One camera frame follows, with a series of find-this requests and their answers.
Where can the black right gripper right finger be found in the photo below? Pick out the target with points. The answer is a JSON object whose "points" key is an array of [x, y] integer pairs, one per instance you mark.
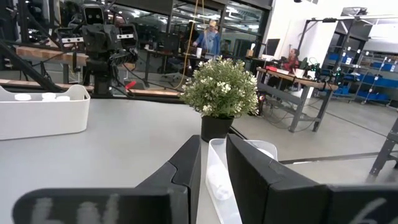
{"points": [[280, 199]]}

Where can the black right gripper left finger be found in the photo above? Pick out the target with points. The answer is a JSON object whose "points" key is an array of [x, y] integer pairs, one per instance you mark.
{"points": [[140, 202]]}

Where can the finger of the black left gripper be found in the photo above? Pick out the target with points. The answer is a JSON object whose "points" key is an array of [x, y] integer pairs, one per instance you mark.
{"points": [[70, 39], [129, 37]]}

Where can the white capped medicine bottle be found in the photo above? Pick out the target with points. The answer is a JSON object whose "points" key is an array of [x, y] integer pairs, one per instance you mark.
{"points": [[48, 96]]}

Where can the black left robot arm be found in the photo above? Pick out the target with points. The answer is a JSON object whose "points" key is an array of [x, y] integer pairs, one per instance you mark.
{"points": [[102, 77]]}

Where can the clear plastic bin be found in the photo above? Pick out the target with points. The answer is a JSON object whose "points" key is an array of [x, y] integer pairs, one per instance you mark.
{"points": [[213, 155]]}

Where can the translucent white plastic bin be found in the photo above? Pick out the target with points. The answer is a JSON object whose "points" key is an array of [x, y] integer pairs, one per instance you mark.
{"points": [[40, 118]]}

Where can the wooden workbench top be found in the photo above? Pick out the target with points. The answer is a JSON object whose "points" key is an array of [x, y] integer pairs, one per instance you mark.
{"points": [[46, 53]]}

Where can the white paper cup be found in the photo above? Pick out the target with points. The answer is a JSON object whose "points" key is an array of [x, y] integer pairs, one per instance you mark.
{"points": [[199, 52]]}

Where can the person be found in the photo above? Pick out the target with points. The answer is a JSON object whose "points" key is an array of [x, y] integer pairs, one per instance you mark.
{"points": [[210, 40], [292, 62]]}

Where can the artificial green plant black pot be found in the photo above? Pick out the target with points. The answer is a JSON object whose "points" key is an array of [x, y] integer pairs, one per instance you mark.
{"points": [[217, 87]]}

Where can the wooden top work table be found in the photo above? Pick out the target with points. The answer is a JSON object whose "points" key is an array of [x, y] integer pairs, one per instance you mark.
{"points": [[311, 82]]}

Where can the black computer monitor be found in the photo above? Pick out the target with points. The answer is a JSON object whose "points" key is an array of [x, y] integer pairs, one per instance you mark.
{"points": [[273, 46]]}

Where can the metal shelf blue bins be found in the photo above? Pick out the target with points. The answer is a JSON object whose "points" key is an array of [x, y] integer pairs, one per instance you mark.
{"points": [[382, 82]]}

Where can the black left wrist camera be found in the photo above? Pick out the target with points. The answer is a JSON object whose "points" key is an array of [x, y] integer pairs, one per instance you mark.
{"points": [[94, 15]]}

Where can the grey metal frame leg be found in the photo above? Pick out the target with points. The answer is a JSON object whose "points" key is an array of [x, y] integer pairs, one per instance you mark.
{"points": [[384, 149]]}

